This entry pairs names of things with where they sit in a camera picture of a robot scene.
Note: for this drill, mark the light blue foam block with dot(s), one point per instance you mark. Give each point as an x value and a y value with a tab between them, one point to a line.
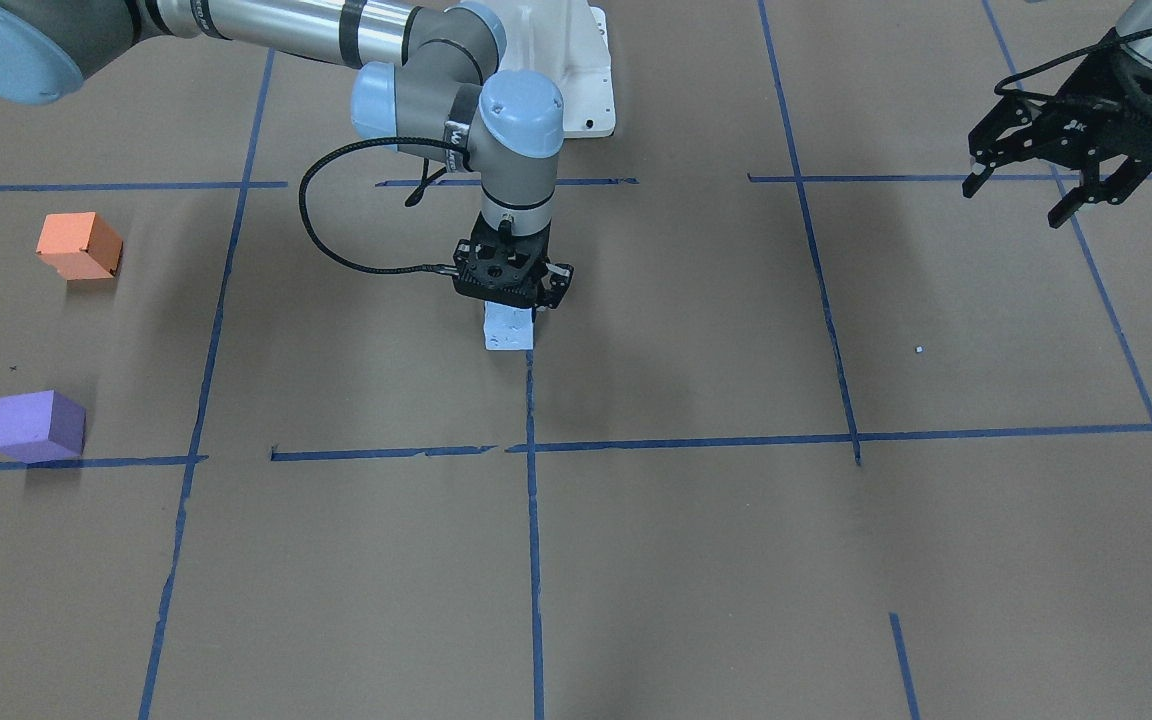
507	328

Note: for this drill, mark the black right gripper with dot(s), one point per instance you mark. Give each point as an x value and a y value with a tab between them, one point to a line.
560	279

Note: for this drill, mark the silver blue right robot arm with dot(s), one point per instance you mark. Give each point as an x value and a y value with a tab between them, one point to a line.
428	82

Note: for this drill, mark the purple foam block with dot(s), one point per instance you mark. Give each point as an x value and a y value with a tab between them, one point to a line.
41	426

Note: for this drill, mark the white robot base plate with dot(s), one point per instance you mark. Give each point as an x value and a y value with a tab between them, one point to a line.
567	41

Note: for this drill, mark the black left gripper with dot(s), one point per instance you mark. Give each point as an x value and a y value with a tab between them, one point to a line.
1084	116

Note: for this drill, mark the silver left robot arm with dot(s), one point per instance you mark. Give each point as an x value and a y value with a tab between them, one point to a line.
1132	32

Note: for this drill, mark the orange foam block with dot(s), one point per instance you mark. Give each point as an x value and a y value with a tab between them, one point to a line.
80	246

